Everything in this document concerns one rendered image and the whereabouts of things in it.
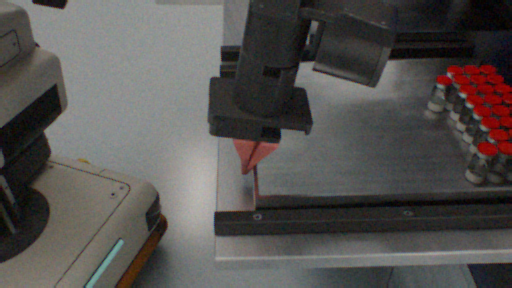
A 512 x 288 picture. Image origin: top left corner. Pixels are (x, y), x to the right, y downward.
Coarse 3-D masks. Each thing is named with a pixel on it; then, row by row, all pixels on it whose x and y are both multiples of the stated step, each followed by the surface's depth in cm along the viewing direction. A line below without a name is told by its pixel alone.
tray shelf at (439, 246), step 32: (224, 0) 91; (224, 32) 82; (224, 64) 74; (224, 160) 58; (224, 192) 54; (224, 256) 47; (256, 256) 47; (288, 256) 47; (320, 256) 47; (352, 256) 47; (384, 256) 47; (416, 256) 48; (448, 256) 48; (480, 256) 48
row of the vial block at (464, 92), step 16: (464, 80) 62; (448, 96) 64; (464, 96) 60; (464, 112) 60; (480, 112) 57; (464, 128) 61; (480, 128) 56; (496, 128) 55; (496, 144) 54; (496, 160) 53; (496, 176) 54
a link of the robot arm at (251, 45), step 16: (256, 16) 40; (304, 16) 39; (256, 32) 40; (272, 32) 39; (288, 32) 39; (304, 32) 40; (320, 32) 39; (256, 48) 41; (272, 48) 40; (288, 48) 41; (272, 64) 41; (288, 64) 42
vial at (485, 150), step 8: (480, 144) 52; (488, 144) 53; (480, 152) 52; (488, 152) 52; (496, 152) 52; (472, 160) 53; (480, 160) 52; (488, 160) 52; (472, 168) 54; (480, 168) 53; (488, 168) 53; (472, 176) 54; (480, 176) 53
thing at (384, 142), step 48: (336, 96) 67; (384, 96) 67; (288, 144) 59; (336, 144) 59; (384, 144) 59; (432, 144) 59; (288, 192) 53; (336, 192) 53; (384, 192) 49; (432, 192) 49; (480, 192) 49
